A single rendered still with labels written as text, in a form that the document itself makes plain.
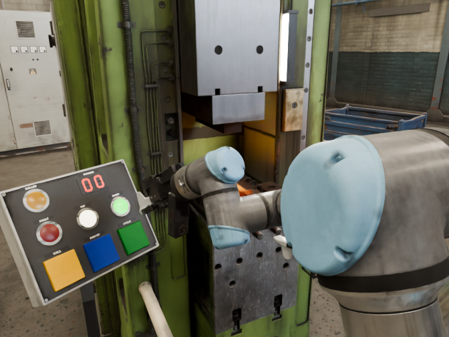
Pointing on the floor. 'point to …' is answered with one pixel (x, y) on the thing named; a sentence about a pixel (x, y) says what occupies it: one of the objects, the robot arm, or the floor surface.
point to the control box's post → (87, 297)
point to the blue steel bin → (368, 122)
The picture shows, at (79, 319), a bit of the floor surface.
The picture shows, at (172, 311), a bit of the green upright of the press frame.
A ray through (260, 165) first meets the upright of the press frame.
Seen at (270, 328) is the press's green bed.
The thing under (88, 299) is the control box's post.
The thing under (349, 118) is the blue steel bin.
